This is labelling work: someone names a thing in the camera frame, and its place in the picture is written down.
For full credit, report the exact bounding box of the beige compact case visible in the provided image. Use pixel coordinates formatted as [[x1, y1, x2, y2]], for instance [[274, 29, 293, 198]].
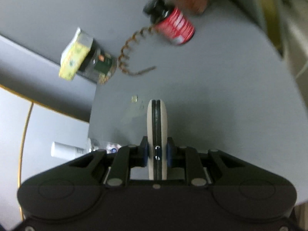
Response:
[[147, 100, 168, 180]]

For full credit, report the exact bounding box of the small clear pill bottle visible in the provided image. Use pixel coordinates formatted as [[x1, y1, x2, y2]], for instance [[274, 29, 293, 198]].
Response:
[[88, 137, 121, 153]]

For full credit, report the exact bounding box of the brown wavy headband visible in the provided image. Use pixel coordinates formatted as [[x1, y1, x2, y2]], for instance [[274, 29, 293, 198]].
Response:
[[117, 24, 158, 76]]

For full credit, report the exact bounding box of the grey bedside nightstand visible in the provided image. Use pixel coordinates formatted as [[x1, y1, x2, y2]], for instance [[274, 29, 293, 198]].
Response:
[[88, 0, 307, 203]]

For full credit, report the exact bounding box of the white spray bottle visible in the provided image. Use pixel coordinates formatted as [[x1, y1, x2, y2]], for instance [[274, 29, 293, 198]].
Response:
[[51, 142, 89, 160]]

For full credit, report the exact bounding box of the clear glass jar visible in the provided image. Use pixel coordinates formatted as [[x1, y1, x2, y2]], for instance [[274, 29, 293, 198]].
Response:
[[77, 40, 117, 85]]

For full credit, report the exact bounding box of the yellow tissue box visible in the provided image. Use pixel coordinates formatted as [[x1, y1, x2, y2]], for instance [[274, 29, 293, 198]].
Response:
[[59, 28, 93, 81]]

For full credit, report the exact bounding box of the red supplement bottle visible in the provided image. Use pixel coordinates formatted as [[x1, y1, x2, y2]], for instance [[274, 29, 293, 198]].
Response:
[[143, 0, 195, 45]]

